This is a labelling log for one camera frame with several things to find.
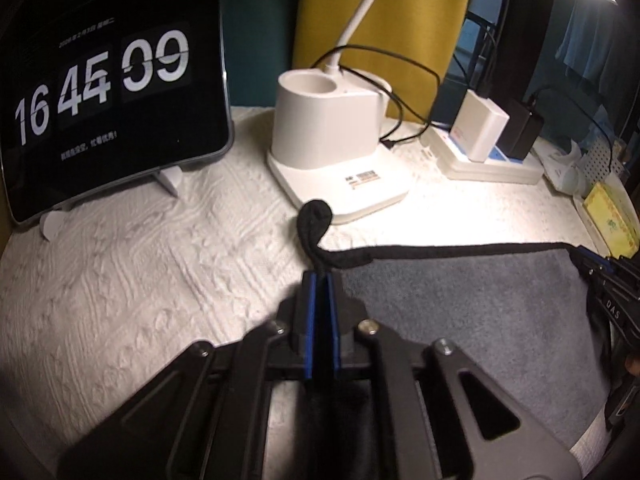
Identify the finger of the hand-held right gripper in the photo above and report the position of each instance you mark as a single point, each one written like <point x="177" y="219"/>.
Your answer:
<point x="600" y="280"/>
<point x="590" y="256"/>

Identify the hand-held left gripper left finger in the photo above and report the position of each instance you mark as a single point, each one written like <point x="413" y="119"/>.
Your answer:
<point x="309" y="325"/>

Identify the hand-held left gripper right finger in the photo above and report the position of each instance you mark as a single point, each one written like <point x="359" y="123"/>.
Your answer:
<point x="333" y="325"/>

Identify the grey towel with black edge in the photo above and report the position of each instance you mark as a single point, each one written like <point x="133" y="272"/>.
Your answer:
<point x="460" y="305"/>

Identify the yellow tissue box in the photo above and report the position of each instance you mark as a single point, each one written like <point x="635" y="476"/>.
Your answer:
<point x="612" y="215"/>

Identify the white plastic bag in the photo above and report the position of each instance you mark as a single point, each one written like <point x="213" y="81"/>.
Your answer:
<point x="562" y="167"/>

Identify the white perforated basket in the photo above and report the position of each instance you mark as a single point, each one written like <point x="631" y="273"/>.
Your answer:
<point x="600" y="160"/>

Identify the white power strip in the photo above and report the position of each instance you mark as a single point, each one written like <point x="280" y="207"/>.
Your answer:
<point x="500" y="170"/>

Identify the black charger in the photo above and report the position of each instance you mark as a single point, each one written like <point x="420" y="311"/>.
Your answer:
<point x="522" y="127"/>

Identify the white textured table cloth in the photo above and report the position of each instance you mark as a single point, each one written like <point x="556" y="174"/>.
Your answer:
<point x="150" y="270"/>

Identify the white charger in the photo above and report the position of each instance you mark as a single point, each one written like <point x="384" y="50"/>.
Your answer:
<point x="480" y="125"/>

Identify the white desk lamp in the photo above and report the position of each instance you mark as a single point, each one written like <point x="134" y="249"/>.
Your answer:
<point x="330" y="130"/>

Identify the white tablet stand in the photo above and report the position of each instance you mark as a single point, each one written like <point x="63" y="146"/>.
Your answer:
<point x="170" y="180"/>

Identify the blue hanging cloth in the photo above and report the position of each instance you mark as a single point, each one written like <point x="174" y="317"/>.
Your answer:
<point x="587" y="40"/>

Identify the yellow panel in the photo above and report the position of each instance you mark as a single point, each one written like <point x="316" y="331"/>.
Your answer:
<point x="425" y="25"/>

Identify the black tablet showing clock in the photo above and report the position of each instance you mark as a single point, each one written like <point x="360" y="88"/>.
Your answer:
<point x="115" y="90"/>

